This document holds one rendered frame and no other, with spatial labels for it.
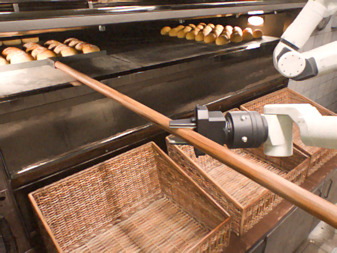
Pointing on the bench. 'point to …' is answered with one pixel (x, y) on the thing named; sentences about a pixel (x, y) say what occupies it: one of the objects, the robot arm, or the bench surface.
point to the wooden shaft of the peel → (220, 153)
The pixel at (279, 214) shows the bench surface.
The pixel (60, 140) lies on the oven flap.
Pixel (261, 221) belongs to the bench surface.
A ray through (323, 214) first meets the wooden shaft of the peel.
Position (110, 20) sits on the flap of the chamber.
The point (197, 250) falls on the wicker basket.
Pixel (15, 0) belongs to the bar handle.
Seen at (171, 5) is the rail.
